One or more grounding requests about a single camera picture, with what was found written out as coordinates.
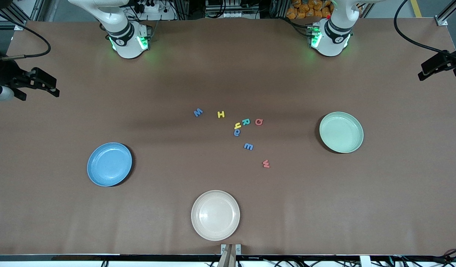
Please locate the aluminium frame profile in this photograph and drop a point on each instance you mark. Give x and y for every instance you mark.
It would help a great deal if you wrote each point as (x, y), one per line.
(13, 18)
(452, 8)

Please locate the red foam round letter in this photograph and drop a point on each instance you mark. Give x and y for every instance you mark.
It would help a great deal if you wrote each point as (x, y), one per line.
(259, 122)

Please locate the wooden stick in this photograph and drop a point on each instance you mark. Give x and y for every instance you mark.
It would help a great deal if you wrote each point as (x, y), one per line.
(228, 259)

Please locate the pile of orange packets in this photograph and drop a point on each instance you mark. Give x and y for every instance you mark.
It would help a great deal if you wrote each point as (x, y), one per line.
(309, 9)

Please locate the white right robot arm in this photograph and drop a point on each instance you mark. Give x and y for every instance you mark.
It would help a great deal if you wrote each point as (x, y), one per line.
(126, 33)

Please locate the teal foam letter R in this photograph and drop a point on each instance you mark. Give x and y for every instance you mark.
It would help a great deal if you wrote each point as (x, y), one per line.
(246, 121)

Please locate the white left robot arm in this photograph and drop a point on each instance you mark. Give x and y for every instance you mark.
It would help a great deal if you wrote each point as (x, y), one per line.
(333, 35)

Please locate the white power strip with plugs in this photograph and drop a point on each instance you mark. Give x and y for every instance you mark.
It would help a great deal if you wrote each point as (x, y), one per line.
(152, 6)

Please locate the blue foam letter W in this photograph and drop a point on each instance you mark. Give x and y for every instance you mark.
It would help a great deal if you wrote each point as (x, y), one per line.
(198, 112)

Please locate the green plate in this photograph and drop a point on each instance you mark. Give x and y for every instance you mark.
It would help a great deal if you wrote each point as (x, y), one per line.
(340, 132)

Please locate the metal table edge bracket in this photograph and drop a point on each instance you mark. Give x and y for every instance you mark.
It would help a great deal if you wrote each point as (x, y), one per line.
(230, 249)

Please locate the red foam letter w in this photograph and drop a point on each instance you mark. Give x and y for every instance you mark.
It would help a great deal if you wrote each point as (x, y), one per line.
(266, 163)

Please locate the metal corner bracket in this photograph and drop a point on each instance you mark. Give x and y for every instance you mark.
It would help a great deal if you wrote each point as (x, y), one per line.
(19, 26)
(441, 20)

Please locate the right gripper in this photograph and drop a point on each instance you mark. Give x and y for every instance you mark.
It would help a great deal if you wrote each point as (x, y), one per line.
(5, 72)

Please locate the blue foam letter m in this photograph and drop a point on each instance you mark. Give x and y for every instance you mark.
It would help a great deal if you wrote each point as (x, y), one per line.
(248, 147)

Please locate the blue plate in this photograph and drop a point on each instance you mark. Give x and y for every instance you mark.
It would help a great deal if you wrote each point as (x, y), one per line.
(109, 164)

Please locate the blue foam round letter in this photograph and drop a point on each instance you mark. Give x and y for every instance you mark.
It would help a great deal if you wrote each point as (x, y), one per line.
(236, 132)

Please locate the cream plate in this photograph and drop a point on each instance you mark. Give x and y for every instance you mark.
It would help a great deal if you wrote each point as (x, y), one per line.
(215, 215)

